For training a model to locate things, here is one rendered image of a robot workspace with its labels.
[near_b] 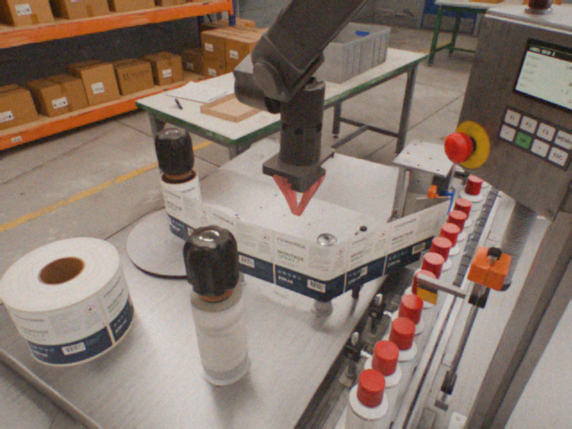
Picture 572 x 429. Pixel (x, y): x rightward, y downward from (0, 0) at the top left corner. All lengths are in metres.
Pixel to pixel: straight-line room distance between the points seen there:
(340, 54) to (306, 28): 2.09
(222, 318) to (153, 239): 0.49
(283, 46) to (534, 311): 0.43
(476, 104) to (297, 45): 0.23
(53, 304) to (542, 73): 0.76
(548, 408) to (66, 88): 4.02
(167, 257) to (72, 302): 0.31
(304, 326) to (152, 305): 0.33
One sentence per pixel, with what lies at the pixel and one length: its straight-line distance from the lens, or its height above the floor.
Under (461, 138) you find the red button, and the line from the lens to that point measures 0.55.
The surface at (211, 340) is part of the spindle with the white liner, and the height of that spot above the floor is 0.99.
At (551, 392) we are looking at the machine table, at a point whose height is 0.83.
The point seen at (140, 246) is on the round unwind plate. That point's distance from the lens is 1.12.
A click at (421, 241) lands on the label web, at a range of 0.98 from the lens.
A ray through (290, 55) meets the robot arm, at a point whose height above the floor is 1.44.
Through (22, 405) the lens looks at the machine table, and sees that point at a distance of 0.97.
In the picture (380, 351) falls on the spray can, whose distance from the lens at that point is 0.60.
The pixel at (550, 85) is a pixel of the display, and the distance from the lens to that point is 0.50.
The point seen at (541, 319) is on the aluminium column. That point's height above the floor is 1.15.
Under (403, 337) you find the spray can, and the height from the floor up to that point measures 1.08.
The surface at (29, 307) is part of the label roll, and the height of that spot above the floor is 1.02.
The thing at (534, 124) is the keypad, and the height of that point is 1.38.
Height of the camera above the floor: 1.55
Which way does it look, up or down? 34 degrees down
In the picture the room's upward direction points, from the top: straight up
